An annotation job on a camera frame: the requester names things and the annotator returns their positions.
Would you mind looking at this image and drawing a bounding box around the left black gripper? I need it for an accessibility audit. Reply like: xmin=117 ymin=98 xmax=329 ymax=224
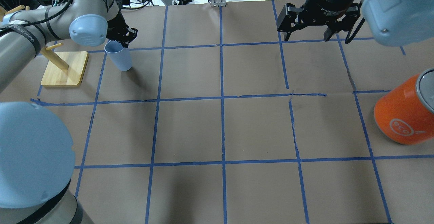
xmin=106 ymin=12 xmax=138 ymax=48

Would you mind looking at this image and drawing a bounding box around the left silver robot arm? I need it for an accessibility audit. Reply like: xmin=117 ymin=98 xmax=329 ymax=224
xmin=0 ymin=0 xmax=137 ymax=224

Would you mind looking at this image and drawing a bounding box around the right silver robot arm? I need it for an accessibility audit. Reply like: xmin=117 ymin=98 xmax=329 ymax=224
xmin=276 ymin=0 xmax=434 ymax=46

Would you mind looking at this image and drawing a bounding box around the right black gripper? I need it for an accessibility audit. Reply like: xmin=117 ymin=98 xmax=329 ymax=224
xmin=277 ymin=0 xmax=361 ymax=42

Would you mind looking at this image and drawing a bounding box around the light blue plastic cup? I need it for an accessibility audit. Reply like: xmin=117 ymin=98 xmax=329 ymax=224
xmin=104 ymin=40 xmax=132 ymax=71

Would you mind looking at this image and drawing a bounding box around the orange cylindrical container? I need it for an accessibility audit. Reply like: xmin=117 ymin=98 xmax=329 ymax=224
xmin=374 ymin=68 xmax=434 ymax=145

